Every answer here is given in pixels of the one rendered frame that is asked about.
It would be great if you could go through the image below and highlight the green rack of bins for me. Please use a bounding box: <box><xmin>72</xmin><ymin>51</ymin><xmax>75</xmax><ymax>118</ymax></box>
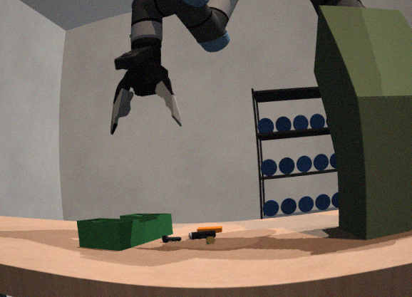
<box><xmin>77</xmin><ymin>214</ymin><xmax>173</xmax><ymax>251</ymax></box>

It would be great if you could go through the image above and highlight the black battery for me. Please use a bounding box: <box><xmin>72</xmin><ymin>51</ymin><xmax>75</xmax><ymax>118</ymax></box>
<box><xmin>189</xmin><ymin>230</ymin><xmax>216</xmax><ymax>239</ymax></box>

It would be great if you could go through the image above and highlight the black bolt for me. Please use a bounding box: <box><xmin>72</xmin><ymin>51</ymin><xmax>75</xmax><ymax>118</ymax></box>
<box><xmin>162</xmin><ymin>236</ymin><xmax>181</xmax><ymax>243</ymax></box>

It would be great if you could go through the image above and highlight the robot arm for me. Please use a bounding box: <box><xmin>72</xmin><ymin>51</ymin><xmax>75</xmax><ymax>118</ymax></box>
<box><xmin>114</xmin><ymin>0</ymin><xmax>365</xmax><ymax>70</ymax></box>

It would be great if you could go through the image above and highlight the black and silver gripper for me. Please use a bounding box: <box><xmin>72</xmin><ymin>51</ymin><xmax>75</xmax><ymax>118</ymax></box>
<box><xmin>110</xmin><ymin>37</ymin><xmax>182</xmax><ymax>135</ymax></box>

